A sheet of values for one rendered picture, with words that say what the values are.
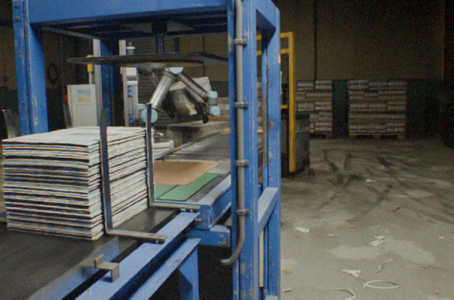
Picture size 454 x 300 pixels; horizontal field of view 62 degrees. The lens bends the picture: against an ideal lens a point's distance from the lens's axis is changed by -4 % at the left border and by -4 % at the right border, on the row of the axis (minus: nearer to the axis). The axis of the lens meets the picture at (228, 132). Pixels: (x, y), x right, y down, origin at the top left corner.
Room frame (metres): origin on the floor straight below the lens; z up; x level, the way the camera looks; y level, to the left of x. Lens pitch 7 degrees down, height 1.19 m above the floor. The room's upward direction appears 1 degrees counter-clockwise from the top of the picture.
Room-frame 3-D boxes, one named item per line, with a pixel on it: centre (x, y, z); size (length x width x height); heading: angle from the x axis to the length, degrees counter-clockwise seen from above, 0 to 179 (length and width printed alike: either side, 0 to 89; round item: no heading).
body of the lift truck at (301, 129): (5.46, -0.73, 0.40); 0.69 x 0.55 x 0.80; 56
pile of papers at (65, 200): (1.17, 0.44, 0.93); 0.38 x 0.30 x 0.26; 165
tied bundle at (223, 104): (4.30, 0.06, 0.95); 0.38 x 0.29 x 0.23; 57
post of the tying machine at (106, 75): (2.12, 0.63, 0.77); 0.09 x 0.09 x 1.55; 75
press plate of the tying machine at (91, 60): (1.72, 0.29, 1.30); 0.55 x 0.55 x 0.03; 75
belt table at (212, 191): (1.72, 0.29, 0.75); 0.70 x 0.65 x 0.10; 165
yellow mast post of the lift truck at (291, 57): (4.97, -0.79, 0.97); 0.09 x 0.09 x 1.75; 56
